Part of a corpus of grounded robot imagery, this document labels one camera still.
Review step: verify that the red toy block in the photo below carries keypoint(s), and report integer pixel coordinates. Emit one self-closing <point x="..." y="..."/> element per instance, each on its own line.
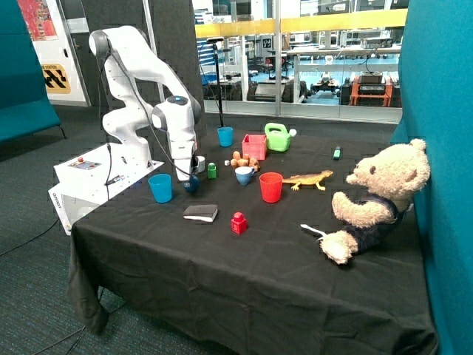
<point x="239" y="224"/>

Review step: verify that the black tablecloth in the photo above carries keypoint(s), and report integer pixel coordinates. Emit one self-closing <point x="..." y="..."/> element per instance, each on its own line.
<point x="269" y="290"/>

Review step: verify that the black white sponge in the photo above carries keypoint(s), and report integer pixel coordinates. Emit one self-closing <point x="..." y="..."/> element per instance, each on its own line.
<point x="204" y="213"/>

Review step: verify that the small brown plush toy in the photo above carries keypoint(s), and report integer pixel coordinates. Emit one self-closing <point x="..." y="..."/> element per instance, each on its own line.
<point x="239" y="160"/>

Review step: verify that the blue plastic cup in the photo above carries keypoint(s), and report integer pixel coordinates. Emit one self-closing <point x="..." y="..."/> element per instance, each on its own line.
<point x="161" y="187"/>
<point x="225" y="135"/>

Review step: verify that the yellow black warning sign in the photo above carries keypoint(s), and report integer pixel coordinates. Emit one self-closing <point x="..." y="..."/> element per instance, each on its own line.
<point x="56" y="80"/>

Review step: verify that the red square pot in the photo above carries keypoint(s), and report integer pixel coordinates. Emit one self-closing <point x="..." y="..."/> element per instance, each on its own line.
<point x="255" y="146"/>

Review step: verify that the blue plastic cup front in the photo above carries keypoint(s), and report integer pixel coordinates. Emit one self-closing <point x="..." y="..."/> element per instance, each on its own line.
<point x="161" y="187"/>

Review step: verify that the black pen on cabinet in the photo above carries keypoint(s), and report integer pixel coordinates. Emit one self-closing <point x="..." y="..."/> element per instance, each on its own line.
<point x="114" y="180"/>

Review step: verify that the red wall poster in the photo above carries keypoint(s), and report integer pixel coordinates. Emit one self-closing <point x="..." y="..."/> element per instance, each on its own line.
<point x="38" y="20"/>

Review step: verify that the white plastic spoon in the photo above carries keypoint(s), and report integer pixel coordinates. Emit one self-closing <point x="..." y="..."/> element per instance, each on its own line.
<point x="321" y="234"/>

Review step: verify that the black camera tripod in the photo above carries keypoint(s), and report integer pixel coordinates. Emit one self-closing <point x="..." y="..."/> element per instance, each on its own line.
<point x="213" y="41"/>

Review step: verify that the orange toy lizard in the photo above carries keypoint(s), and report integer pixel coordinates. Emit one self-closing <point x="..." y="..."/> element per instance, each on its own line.
<point x="308" y="180"/>

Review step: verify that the blue teacup with handle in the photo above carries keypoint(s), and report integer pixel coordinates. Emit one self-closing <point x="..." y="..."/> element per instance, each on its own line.
<point x="244" y="174"/>

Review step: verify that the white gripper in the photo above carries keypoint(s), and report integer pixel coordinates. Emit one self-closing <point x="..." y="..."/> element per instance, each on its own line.
<point x="183" y="154"/>

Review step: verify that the red plastic cup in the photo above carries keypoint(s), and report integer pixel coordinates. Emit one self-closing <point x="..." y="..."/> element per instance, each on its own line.
<point x="271" y="186"/>

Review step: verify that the blue plastic cup back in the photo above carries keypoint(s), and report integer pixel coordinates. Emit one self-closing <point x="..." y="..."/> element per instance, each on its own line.
<point x="225" y="135"/>

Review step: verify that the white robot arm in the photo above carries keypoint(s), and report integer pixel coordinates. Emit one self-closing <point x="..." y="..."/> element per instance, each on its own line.
<point x="126" y="58"/>

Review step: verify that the green toy block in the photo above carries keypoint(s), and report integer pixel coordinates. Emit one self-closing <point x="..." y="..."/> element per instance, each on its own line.
<point x="212" y="171"/>

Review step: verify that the green watering can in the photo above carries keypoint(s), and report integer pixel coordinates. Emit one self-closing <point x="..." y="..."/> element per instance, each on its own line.
<point x="278" y="137"/>

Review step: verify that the green highlighter marker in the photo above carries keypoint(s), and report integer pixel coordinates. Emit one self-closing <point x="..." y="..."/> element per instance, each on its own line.
<point x="337" y="153"/>

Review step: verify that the large beige teddy bear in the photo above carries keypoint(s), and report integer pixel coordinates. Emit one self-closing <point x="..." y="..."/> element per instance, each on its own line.
<point x="392" y="177"/>

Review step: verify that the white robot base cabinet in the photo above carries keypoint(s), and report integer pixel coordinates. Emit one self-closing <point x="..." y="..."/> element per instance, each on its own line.
<point x="81" y="179"/>

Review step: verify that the teal sofa bench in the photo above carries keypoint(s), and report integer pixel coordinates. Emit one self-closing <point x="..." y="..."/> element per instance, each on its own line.
<point x="25" y="107"/>

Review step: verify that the teal partition wall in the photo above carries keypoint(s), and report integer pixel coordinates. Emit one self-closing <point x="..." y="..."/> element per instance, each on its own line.
<point x="435" y="71"/>

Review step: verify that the dark blue ball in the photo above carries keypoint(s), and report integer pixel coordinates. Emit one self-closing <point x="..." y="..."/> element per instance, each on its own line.
<point x="192" y="184"/>

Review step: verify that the white plastic cup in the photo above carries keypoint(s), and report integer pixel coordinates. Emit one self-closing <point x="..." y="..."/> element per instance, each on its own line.
<point x="200" y="164"/>

